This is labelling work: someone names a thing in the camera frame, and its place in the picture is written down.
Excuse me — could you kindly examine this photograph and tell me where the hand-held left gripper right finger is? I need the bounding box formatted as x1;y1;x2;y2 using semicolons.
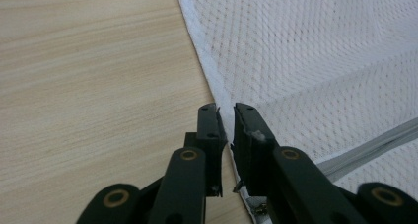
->
231;102;281;198

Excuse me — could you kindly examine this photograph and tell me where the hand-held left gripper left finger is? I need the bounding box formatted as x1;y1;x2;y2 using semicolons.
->
183;102;229;198

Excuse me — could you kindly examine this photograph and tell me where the white mesh laundry bag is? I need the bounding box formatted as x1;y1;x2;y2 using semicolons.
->
175;0;418;224

